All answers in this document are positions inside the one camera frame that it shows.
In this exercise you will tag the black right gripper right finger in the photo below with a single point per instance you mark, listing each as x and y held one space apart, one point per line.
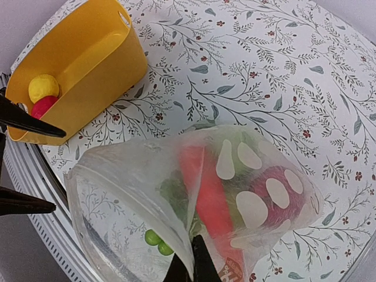
203 267

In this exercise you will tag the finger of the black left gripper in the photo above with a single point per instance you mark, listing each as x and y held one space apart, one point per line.
13 116

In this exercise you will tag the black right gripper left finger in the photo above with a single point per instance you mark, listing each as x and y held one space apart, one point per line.
13 202

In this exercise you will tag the red toy apple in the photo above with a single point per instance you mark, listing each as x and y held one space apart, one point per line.
42 106

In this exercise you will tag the green toy grapes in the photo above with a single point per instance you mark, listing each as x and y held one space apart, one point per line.
152 239

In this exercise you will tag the orange toy carrot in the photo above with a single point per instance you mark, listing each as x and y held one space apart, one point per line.
198 167

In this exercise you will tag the green toy broccoli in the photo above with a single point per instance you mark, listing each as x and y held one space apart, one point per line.
173 190

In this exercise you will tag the clear zip top bag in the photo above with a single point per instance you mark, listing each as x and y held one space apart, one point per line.
113 196

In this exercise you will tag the red toy tomato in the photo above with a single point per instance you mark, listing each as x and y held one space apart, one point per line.
282 191

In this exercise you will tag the yellow toy lemon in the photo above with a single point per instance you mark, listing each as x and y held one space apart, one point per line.
42 86

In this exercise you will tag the yellow plastic basket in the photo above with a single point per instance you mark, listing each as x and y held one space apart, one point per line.
93 53

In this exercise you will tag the floral tablecloth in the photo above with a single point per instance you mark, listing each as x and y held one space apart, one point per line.
291 71

